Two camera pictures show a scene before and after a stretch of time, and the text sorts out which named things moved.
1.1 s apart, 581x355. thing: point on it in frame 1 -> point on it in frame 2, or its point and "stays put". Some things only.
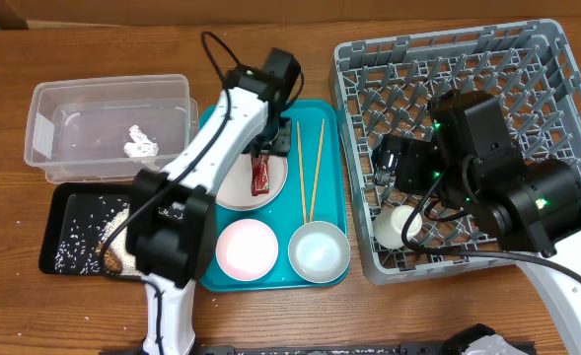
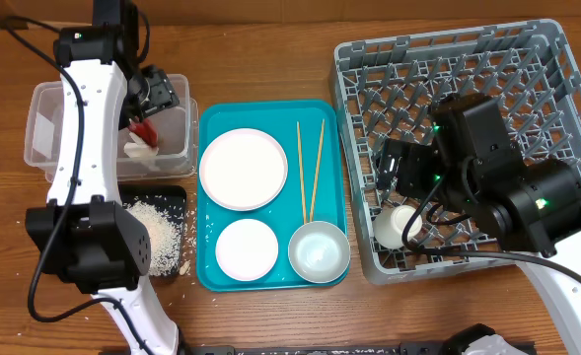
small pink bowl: (247, 249) stays put
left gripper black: (281, 144) -> (164, 93)
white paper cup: (389, 225) stays put
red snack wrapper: (259, 175) -> (147, 130)
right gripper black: (411, 153) stays put
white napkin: (141, 146) stays put
